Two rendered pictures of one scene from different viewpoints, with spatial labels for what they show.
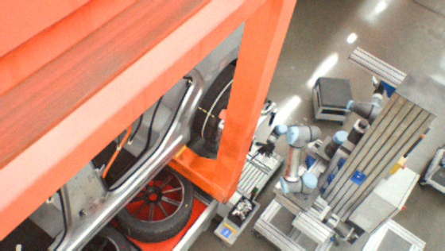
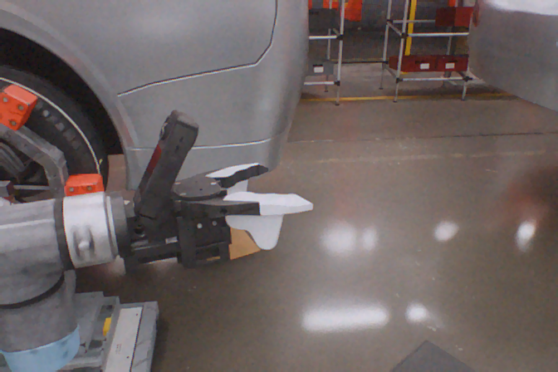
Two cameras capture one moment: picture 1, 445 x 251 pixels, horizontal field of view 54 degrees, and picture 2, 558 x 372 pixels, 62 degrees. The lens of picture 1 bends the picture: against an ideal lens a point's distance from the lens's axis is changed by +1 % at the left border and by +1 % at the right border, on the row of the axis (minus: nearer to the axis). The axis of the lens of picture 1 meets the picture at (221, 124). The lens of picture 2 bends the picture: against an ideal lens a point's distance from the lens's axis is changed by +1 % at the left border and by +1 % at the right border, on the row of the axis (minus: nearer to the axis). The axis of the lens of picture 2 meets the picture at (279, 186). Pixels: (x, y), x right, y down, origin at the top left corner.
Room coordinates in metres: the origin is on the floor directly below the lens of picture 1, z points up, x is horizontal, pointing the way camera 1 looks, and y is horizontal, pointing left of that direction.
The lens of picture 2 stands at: (2.28, -1.61, 1.47)
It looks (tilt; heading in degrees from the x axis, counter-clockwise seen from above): 26 degrees down; 56
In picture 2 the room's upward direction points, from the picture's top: straight up
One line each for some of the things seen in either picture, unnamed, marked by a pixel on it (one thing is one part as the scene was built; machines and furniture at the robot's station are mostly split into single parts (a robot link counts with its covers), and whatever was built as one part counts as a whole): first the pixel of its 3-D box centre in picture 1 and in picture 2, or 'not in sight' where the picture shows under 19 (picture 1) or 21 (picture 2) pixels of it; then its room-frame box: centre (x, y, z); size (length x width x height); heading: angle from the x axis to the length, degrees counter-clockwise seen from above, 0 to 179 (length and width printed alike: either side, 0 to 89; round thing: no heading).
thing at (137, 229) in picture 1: (153, 199); not in sight; (1.52, 0.43, 0.39); 0.66 x 0.66 x 0.24
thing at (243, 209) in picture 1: (241, 210); not in sight; (1.51, -0.30, 0.51); 0.20 x 0.14 x 0.13; 152
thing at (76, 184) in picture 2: not in sight; (85, 189); (2.49, -0.26, 0.85); 0.09 x 0.08 x 0.07; 154
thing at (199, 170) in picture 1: (191, 159); not in sight; (1.79, 0.18, 0.69); 0.52 x 0.17 x 0.35; 64
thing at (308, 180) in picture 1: (307, 182); not in sight; (1.62, -0.70, 0.98); 0.13 x 0.12 x 0.14; 108
